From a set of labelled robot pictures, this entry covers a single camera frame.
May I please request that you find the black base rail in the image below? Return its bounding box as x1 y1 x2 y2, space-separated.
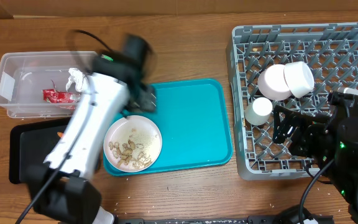
113 214 335 224

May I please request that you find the teal plastic serving tray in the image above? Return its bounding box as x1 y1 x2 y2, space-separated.
102 78 234 177

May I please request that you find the clear plastic waste bin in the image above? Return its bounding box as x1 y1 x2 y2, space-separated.
0 50 106 119

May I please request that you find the grey dishwasher rack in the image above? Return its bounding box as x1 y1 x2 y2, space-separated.
226 22 358 180

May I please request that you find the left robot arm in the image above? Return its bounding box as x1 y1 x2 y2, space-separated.
16 30 156 223

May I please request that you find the small white cup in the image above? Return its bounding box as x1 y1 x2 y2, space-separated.
244 97 273 126

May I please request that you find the white bowl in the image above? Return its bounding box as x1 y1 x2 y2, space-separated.
284 62 314 98

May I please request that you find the white tissue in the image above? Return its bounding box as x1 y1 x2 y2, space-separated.
65 68 88 93

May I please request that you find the black plastic tray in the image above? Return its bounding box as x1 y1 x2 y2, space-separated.
9 118 70 184

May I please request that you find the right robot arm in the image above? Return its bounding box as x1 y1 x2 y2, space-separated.
273 91 358 223

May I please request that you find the red snack wrapper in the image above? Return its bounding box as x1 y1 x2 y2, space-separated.
42 89 81 110

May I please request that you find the white plate with food scraps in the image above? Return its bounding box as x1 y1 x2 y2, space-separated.
104 115 162 173

